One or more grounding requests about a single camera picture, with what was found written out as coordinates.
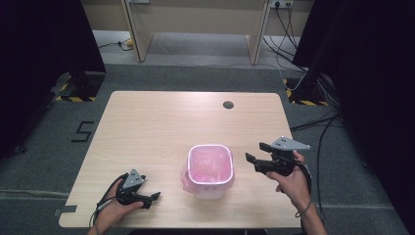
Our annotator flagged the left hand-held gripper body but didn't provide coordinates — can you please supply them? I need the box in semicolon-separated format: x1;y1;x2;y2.
115;167;147;208

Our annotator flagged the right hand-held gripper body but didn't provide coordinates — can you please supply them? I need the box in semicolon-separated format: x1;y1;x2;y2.
254;135;311;178

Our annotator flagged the pink plastic bag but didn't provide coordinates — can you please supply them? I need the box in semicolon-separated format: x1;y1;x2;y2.
180;144;236;196

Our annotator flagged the white plastic bin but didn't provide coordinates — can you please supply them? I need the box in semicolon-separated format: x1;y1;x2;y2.
187;144;236;201

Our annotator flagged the person's right hand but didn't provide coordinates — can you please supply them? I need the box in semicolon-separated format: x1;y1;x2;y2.
264;150;312;213

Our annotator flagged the person's left hand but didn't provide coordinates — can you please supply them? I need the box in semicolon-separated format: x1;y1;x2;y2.
92;177;145;235

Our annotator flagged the thin wrist band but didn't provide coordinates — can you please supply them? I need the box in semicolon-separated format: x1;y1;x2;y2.
294;198;313;218

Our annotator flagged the stand base with striped tape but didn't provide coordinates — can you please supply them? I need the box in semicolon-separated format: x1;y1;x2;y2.
283;75;331;108
49;70;106;103

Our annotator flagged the black curtain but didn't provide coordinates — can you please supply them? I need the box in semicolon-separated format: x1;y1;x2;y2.
0;0;108;160
291;0;415;235

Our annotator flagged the light wooden desk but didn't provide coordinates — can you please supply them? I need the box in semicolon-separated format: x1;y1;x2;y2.
120;0;272;66

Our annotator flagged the bundle of black socket cables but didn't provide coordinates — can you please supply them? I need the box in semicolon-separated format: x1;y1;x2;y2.
261;4;309;74

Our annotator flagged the cable with yellow plug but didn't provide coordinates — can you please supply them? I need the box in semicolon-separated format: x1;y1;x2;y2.
97;37;135;53

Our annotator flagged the white wall socket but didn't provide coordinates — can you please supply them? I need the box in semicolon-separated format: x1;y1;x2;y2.
269;0;295;10

